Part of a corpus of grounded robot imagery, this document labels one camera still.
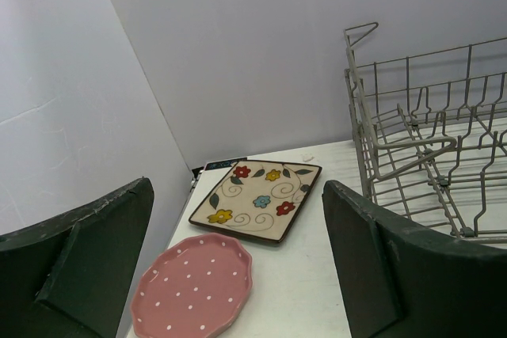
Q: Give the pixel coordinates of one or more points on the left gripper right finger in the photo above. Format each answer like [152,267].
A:
[401,279]

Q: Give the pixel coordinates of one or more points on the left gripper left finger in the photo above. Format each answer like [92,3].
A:
[70,275]

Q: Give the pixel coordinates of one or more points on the pink dotted round plate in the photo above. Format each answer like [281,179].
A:
[196,288]

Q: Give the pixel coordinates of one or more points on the cream square flower plate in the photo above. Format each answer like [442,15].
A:
[257,200]

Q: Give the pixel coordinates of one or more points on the grey wire dish rack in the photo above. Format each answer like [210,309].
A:
[430,135]

